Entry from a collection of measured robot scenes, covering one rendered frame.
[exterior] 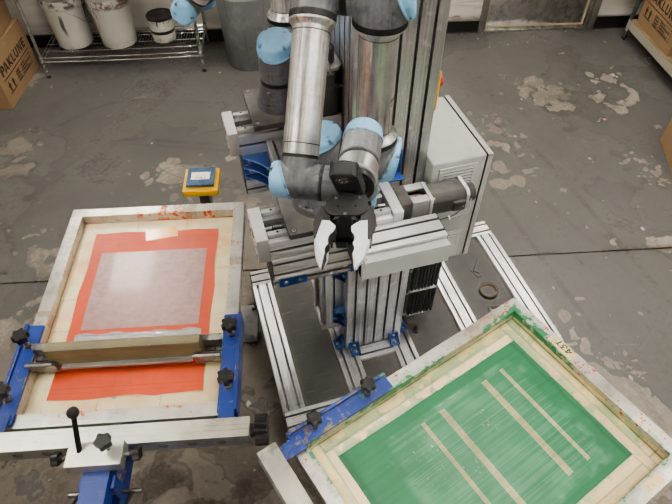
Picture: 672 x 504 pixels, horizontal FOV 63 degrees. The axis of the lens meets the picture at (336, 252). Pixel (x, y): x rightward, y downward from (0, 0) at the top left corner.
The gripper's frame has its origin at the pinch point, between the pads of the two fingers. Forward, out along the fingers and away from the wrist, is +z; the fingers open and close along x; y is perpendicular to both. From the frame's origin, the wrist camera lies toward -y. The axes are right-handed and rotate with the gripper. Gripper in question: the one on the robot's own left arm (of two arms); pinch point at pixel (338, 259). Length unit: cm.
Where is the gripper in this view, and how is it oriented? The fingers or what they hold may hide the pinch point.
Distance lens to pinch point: 83.9
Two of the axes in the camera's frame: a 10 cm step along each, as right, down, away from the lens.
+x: -9.8, -0.1, 2.0
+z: -1.4, 7.5, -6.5
